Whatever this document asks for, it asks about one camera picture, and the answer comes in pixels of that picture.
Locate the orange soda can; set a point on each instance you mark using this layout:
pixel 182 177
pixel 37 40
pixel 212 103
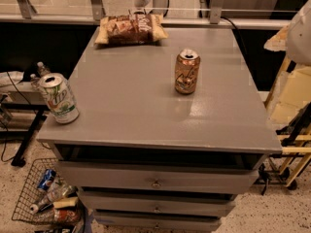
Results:
pixel 186 71

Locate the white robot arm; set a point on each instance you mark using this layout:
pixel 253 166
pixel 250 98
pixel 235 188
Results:
pixel 299 36

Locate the brown chip bag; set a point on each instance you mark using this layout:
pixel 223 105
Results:
pixel 133 29

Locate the green white 7up can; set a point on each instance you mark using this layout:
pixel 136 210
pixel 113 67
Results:
pixel 59 97

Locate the blue pepsi can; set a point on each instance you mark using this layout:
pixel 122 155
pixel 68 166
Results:
pixel 47 180

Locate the red snack bag in basket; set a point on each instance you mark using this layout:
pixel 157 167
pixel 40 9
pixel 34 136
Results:
pixel 55 216

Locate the grey drawer cabinet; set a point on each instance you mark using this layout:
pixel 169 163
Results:
pixel 143 154

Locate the plastic water bottle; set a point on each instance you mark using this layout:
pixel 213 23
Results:
pixel 42 69

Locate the clear plastic bottle in basket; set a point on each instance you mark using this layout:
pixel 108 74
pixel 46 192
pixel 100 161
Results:
pixel 52 196

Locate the yellow sponge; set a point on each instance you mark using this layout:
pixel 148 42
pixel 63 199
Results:
pixel 66 203

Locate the black side table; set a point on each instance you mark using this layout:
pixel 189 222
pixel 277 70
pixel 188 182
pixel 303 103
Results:
pixel 22 112

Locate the wire basket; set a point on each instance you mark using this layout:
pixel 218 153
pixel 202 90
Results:
pixel 31 194

